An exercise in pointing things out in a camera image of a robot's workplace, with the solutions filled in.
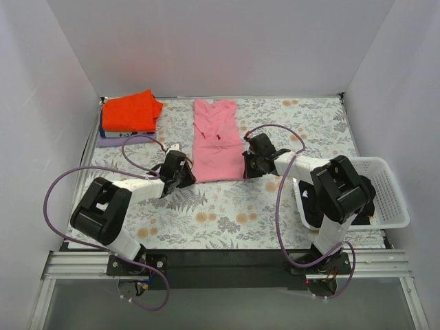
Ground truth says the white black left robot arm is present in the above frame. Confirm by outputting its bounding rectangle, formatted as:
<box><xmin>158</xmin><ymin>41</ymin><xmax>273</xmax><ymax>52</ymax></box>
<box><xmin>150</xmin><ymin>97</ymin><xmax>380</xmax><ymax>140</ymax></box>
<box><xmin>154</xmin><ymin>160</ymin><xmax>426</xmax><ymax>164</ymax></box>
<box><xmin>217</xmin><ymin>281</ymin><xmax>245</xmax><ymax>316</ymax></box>
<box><xmin>70</xmin><ymin>149</ymin><xmax>196</xmax><ymax>275</ymax></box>

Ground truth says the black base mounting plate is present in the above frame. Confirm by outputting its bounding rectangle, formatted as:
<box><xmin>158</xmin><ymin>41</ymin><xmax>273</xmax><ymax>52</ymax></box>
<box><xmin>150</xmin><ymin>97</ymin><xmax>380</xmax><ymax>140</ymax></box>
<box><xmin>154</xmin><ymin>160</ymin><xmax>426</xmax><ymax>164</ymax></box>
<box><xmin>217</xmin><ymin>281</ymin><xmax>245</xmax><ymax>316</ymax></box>
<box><xmin>107</xmin><ymin>248</ymin><xmax>353</xmax><ymax>292</ymax></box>

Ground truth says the floral patterned table mat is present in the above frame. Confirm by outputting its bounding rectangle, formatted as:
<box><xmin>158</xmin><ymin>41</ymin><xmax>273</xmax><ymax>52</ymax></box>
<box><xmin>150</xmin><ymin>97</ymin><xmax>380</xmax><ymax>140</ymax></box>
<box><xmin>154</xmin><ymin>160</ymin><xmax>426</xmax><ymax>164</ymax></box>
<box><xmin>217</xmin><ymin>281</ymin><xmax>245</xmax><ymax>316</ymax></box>
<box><xmin>67</xmin><ymin>97</ymin><xmax>388</xmax><ymax>250</ymax></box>

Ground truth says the pink polo shirt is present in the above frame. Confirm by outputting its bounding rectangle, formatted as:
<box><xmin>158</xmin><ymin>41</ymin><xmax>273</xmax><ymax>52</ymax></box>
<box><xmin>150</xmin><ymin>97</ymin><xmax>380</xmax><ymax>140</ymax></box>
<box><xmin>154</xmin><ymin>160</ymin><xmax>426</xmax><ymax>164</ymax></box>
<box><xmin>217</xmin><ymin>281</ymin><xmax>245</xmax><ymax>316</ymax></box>
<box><xmin>192</xmin><ymin>99</ymin><xmax>244</xmax><ymax>183</ymax></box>

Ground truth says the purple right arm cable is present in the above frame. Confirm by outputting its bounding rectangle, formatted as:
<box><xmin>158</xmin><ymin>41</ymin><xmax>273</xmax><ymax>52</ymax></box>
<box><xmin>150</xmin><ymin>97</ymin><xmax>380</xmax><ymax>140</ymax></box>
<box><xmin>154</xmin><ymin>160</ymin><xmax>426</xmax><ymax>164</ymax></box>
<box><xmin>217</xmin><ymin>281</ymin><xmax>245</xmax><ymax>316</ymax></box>
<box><xmin>242</xmin><ymin>124</ymin><xmax>355</xmax><ymax>300</ymax></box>

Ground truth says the folded lavender shirt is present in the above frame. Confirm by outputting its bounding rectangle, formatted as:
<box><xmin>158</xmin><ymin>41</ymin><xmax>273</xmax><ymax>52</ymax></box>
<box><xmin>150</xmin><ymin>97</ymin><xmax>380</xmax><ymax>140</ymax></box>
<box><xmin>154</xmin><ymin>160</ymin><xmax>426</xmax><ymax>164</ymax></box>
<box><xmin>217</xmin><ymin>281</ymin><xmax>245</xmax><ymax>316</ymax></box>
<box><xmin>96</xmin><ymin>133</ymin><xmax>156</xmax><ymax>148</ymax></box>

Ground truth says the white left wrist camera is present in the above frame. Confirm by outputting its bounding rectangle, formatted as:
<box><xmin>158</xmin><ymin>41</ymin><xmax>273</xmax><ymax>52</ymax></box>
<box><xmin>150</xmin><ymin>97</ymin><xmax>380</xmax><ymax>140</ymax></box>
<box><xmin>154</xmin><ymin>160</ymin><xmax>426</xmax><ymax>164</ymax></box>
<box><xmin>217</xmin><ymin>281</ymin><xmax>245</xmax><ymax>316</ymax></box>
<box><xmin>166</xmin><ymin>144</ymin><xmax>182</xmax><ymax>153</ymax></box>

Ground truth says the aluminium front frame rail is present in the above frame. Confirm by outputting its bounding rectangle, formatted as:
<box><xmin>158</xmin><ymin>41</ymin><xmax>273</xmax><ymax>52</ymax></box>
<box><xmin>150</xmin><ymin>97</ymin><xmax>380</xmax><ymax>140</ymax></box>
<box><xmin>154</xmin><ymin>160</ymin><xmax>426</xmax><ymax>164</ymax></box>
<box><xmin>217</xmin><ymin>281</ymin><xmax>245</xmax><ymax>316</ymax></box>
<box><xmin>29</xmin><ymin>249</ymin><xmax>428</xmax><ymax>329</ymax></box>

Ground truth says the white plastic laundry basket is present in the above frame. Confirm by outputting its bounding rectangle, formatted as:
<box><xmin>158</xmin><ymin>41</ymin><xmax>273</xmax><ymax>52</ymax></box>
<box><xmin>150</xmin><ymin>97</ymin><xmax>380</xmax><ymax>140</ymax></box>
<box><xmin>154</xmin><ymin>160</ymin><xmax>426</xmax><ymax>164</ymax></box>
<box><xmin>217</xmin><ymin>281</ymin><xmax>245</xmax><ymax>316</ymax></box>
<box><xmin>294</xmin><ymin>156</ymin><xmax>410</xmax><ymax>231</ymax></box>

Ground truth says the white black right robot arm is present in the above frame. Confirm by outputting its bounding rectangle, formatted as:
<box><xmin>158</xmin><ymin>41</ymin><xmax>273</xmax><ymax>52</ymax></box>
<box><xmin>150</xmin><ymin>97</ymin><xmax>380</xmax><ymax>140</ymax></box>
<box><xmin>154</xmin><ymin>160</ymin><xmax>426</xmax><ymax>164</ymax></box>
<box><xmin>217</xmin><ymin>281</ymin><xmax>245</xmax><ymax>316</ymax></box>
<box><xmin>243</xmin><ymin>133</ymin><xmax>373</xmax><ymax>274</ymax></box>

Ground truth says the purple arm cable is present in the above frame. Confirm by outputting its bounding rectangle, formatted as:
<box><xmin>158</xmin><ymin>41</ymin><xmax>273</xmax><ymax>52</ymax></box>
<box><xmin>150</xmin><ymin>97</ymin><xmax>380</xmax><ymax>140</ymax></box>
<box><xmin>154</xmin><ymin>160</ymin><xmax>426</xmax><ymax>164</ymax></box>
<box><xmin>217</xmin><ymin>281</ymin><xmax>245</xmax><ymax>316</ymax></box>
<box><xmin>43</xmin><ymin>134</ymin><xmax>171</xmax><ymax>312</ymax></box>
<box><xmin>242</xmin><ymin>124</ymin><xmax>355</xmax><ymax>300</ymax></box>

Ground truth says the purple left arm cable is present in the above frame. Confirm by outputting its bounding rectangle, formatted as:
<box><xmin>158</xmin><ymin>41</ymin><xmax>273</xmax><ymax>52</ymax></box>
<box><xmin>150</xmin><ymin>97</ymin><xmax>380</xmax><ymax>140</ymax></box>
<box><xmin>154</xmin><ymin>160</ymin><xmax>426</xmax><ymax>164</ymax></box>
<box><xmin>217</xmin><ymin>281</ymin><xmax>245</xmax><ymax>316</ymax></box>
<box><xmin>43</xmin><ymin>134</ymin><xmax>171</xmax><ymax>312</ymax></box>

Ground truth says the black shirt in basket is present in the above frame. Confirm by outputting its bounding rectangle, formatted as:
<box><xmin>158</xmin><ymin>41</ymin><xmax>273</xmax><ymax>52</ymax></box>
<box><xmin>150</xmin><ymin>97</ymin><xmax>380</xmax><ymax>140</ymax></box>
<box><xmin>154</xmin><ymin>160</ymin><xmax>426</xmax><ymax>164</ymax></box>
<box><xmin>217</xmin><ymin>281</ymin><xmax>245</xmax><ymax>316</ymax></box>
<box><xmin>298</xmin><ymin>175</ymin><xmax>377</xmax><ymax>229</ymax></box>

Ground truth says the folded orange shirt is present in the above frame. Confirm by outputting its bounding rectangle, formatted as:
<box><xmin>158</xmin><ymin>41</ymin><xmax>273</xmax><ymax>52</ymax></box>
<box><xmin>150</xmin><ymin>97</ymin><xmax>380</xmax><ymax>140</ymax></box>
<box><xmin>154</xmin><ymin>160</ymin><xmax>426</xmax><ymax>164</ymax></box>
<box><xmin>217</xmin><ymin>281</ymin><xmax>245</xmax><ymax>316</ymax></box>
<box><xmin>102</xmin><ymin>89</ymin><xmax>163</xmax><ymax>133</ymax></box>

